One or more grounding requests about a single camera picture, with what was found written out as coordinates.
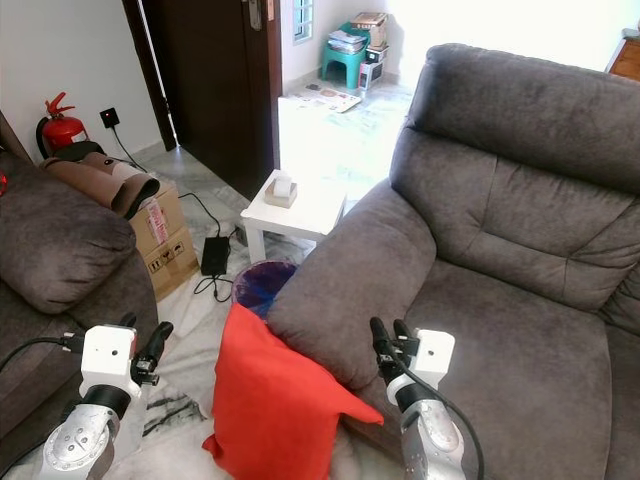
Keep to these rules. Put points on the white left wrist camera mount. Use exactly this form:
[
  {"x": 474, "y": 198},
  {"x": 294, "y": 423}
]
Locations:
[{"x": 108, "y": 360}]

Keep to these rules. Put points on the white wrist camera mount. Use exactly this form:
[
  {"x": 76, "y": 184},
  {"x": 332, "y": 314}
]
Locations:
[
  {"x": 435, "y": 352},
  {"x": 108, "y": 360}
]

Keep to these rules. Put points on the grey-brown fabric sofa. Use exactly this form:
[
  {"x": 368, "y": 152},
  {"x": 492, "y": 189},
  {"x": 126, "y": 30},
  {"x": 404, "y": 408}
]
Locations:
[{"x": 60, "y": 240}]

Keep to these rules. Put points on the small cardboard box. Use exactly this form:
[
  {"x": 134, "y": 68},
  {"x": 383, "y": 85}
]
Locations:
[{"x": 370, "y": 27}]

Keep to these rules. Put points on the white side table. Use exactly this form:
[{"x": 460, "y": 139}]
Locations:
[{"x": 310, "y": 212}]

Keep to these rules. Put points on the stack of papers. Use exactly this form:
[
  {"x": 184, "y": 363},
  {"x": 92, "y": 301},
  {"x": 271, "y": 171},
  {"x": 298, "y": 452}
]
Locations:
[{"x": 348, "y": 41}]

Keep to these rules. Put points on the beige tissue box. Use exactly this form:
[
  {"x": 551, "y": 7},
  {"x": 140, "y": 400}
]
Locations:
[{"x": 281, "y": 192}]

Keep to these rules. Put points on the dark grey fabric sofa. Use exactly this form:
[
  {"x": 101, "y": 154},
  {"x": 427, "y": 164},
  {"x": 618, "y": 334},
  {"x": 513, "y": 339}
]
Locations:
[{"x": 500, "y": 200}]

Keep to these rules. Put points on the red pillow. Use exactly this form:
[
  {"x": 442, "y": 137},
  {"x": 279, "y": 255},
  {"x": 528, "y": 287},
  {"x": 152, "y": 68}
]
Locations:
[{"x": 280, "y": 410}]

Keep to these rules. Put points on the red fire extinguisher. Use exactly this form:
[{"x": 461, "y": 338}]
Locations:
[{"x": 63, "y": 130}]

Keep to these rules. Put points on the blue waste bin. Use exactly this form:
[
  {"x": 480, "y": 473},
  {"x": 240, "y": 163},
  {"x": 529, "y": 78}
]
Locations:
[{"x": 260, "y": 285}]

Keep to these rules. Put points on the black power adapter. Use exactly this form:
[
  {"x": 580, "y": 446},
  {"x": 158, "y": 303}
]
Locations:
[{"x": 215, "y": 256}]

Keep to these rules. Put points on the teal plastic stool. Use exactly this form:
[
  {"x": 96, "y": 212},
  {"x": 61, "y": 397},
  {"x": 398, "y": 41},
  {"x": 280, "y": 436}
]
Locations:
[{"x": 345, "y": 68}]

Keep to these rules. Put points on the dark brown wooden door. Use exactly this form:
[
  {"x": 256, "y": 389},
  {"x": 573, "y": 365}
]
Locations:
[{"x": 215, "y": 90}]

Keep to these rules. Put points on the black wall socket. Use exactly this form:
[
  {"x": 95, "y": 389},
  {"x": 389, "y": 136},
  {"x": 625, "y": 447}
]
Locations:
[{"x": 110, "y": 117}]

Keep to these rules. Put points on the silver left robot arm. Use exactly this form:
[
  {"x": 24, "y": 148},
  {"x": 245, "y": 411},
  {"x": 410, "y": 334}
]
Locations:
[{"x": 75, "y": 450}]

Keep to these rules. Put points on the red ribbon item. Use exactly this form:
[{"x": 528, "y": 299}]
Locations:
[{"x": 3, "y": 183}]

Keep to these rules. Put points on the printed floor mat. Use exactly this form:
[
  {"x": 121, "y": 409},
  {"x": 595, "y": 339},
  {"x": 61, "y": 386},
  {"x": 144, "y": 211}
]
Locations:
[{"x": 328, "y": 97}]

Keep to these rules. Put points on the brown rolled cushion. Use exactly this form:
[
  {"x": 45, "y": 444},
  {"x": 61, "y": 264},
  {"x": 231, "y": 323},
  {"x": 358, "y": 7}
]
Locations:
[{"x": 100, "y": 178}]

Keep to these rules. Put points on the brown wooden cabinet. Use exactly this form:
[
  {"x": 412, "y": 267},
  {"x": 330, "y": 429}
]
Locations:
[{"x": 628, "y": 60}]

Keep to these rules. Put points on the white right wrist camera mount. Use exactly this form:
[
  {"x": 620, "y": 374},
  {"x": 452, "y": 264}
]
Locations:
[{"x": 435, "y": 352}]

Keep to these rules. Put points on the large cardboard box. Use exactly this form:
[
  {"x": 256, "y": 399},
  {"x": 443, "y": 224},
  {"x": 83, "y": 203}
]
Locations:
[{"x": 168, "y": 250}]

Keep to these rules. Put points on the white and black box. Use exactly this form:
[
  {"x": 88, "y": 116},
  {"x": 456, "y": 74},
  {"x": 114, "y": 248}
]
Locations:
[{"x": 373, "y": 65}]

